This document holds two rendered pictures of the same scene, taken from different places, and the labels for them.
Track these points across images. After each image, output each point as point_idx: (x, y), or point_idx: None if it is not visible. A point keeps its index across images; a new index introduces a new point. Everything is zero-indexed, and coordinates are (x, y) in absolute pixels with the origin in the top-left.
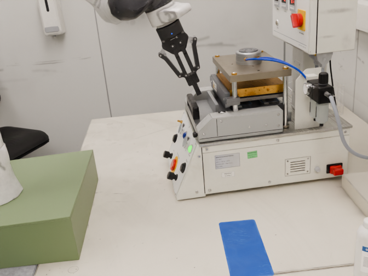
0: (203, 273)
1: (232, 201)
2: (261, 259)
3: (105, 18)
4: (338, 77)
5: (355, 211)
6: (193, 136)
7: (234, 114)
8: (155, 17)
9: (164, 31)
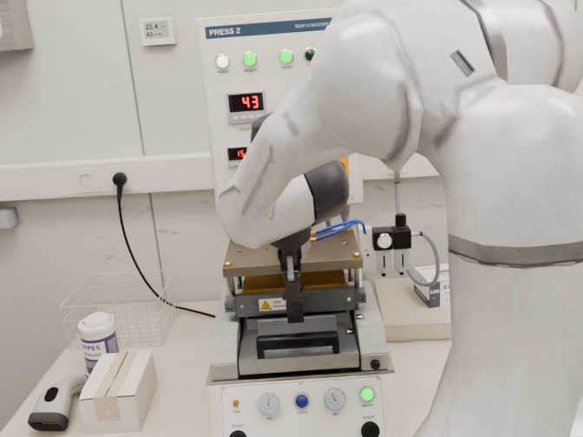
0: None
1: (406, 423)
2: None
3: (268, 238)
4: (104, 275)
5: (436, 342)
6: (378, 367)
7: (371, 309)
8: None
9: (308, 228)
